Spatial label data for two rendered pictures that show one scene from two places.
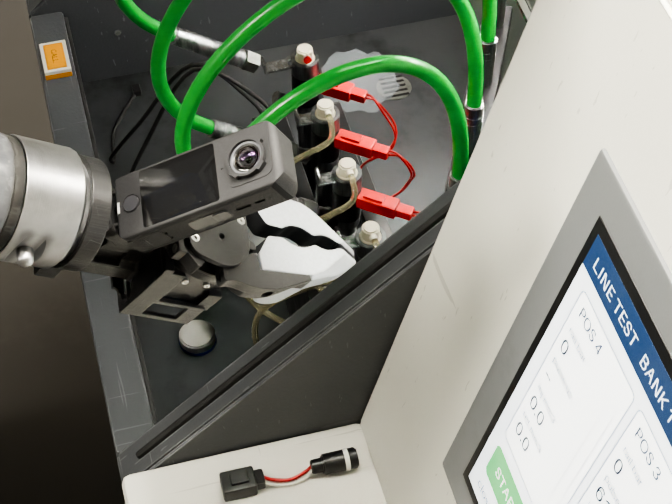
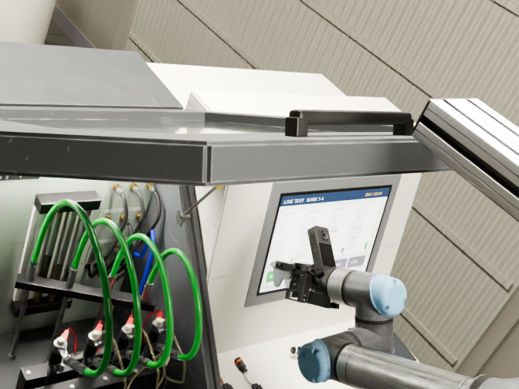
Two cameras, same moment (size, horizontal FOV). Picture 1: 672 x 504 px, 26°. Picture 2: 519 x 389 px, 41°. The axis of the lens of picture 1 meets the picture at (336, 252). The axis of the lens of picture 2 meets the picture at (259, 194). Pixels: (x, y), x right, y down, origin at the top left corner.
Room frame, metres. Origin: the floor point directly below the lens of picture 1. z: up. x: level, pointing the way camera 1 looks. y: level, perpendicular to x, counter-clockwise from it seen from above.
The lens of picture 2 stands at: (1.38, 1.05, 2.25)
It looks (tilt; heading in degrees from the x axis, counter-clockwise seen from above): 31 degrees down; 239
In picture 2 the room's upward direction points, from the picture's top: 23 degrees clockwise
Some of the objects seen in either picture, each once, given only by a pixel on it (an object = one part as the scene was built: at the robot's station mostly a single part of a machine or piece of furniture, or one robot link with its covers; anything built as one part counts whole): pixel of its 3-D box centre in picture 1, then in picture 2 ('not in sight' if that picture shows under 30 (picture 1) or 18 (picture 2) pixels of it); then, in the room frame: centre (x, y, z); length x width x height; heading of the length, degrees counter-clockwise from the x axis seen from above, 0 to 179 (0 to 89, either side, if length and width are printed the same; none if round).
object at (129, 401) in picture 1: (97, 251); not in sight; (1.01, 0.26, 0.87); 0.62 x 0.04 x 0.16; 15
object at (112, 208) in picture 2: not in sight; (123, 218); (0.90, -0.29, 1.20); 0.13 x 0.03 x 0.31; 15
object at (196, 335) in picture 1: (197, 337); not in sight; (0.92, 0.15, 0.84); 0.04 x 0.04 x 0.01
